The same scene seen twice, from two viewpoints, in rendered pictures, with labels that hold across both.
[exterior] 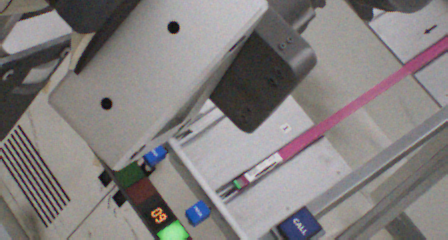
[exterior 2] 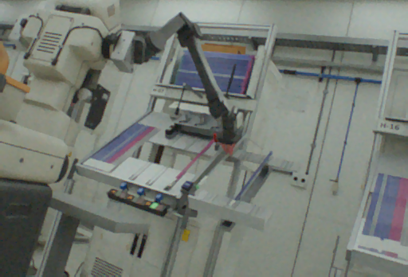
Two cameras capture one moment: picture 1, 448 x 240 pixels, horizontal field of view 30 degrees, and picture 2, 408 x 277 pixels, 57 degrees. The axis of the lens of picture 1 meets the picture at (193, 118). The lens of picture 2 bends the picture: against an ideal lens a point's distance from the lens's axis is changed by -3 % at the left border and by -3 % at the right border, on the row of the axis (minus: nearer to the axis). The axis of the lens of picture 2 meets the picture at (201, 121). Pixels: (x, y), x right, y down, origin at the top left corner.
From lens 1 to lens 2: 1.11 m
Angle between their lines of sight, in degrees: 40
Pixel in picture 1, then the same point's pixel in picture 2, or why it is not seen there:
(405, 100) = not seen: hidden behind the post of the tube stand
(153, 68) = (123, 45)
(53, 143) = (110, 254)
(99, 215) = (135, 267)
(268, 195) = (177, 187)
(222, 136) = (158, 181)
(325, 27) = not seen: hidden behind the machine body
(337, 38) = not seen: hidden behind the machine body
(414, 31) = (199, 146)
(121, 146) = (122, 56)
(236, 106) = (138, 59)
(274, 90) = (141, 48)
